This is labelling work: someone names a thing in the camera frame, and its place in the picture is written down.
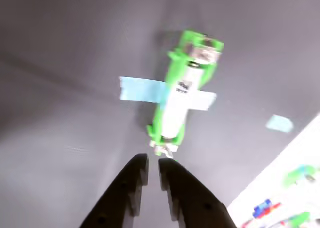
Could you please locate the white cylindrical battery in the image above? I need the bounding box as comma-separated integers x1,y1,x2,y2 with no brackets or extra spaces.
159,62,206,138

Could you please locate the blue masking tape piece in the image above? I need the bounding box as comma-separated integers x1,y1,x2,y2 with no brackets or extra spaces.
264,114,294,133

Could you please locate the dark grey textured mat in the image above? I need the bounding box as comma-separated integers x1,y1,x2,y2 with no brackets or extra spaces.
0,0,320,228

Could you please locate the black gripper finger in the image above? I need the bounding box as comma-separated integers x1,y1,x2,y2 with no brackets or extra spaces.
158,157,238,228
78,153,150,228

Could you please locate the green printed battery holder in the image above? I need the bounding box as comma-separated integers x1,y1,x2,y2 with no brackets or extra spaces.
146,30,225,160

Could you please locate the long blue masking tape strip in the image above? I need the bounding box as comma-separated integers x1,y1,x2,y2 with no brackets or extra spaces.
118,76,217,111

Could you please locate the green printed block with screws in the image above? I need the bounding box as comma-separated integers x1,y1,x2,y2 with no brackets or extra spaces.
283,164,317,188

